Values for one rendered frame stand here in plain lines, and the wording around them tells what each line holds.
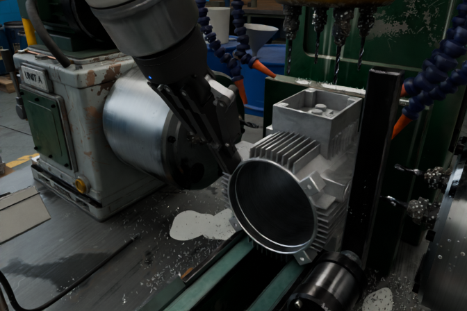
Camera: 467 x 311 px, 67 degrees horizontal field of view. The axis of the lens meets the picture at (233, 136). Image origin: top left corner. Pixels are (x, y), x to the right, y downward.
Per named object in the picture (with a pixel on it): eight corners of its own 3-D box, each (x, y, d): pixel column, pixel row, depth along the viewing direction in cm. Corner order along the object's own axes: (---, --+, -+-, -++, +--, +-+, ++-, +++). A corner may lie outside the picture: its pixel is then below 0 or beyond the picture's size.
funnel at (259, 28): (249, 60, 236) (249, 21, 225) (282, 64, 225) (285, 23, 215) (230, 69, 216) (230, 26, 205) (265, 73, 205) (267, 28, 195)
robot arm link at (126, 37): (133, -45, 36) (159, 7, 41) (68, 7, 33) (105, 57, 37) (199, -48, 31) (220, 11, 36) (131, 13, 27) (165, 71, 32)
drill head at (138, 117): (154, 130, 104) (145, 44, 93) (258, 169, 84) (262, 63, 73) (74, 164, 86) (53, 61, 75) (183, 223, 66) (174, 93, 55)
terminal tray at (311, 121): (303, 123, 68) (306, 87, 65) (358, 137, 62) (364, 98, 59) (269, 144, 59) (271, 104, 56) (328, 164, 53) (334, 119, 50)
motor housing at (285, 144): (280, 184, 77) (285, 101, 69) (368, 219, 66) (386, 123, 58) (220, 232, 62) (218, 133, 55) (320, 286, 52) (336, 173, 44)
